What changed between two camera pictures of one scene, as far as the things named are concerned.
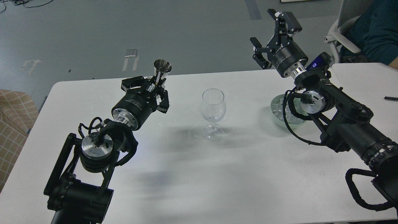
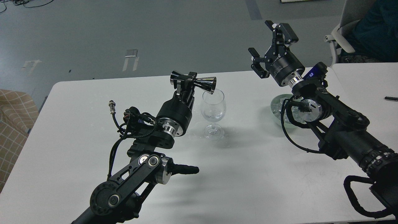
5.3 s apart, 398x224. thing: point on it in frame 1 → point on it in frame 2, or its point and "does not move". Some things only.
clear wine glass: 213,108 does not move
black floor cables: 19,2 does not move
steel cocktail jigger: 162,68 → 208,84
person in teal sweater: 375,33 does not move
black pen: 392,98 does not move
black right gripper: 288,57 → 281,61
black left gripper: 135,107 → 176,115
